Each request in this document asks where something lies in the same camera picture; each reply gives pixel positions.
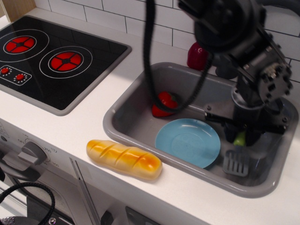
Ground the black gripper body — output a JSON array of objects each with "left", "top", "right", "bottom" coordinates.
[{"left": 204, "top": 99, "right": 289, "bottom": 134}]

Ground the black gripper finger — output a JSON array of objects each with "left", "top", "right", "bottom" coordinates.
[
  {"left": 224, "top": 123, "right": 245, "bottom": 143},
  {"left": 245, "top": 127, "right": 266, "bottom": 146}
]

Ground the grey spatula green handle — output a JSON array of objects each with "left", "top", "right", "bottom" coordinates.
[{"left": 223, "top": 131, "right": 249, "bottom": 177}]

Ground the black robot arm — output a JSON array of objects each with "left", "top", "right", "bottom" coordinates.
[{"left": 179, "top": 0, "right": 293, "bottom": 146}]

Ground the blue plastic plate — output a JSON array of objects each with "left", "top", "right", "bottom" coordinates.
[{"left": 155, "top": 118, "right": 221, "bottom": 168}]

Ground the grey plastic sink basin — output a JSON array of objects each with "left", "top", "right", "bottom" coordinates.
[{"left": 103, "top": 74, "right": 299, "bottom": 198}]

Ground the dark grey toy faucet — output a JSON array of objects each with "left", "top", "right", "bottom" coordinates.
[{"left": 213, "top": 0, "right": 300, "bottom": 80}]

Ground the red toy strawberry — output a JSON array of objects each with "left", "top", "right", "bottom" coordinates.
[{"left": 152, "top": 91, "right": 178, "bottom": 117}]

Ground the dark red toy pepper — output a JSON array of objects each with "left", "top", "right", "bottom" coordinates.
[{"left": 187, "top": 42, "right": 209, "bottom": 71}]

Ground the toy bread loaf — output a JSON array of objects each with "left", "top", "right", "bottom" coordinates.
[{"left": 86, "top": 140, "right": 163, "bottom": 180}]

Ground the toy oven door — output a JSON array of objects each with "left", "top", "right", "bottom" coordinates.
[{"left": 0, "top": 150, "right": 99, "bottom": 225}]

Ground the black toy stovetop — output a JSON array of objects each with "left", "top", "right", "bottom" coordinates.
[{"left": 0, "top": 16, "right": 132, "bottom": 116}]

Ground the grey oven knob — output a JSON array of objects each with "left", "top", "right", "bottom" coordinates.
[{"left": 18, "top": 142, "right": 47, "bottom": 165}]

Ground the wooden side panel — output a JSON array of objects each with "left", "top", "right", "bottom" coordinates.
[{"left": 0, "top": 0, "right": 36, "bottom": 22}]

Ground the black braided cable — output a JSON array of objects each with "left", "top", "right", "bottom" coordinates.
[
  {"left": 0, "top": 181, "right": 56, "bottom": 225},
  {"left": 142, "top": 0, "right": 214, "bottom": 114}
]

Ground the black braided cable lower left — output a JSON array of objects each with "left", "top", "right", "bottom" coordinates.
[{"left": 0, "top": 181, "right": 56, "bottom": 225}]

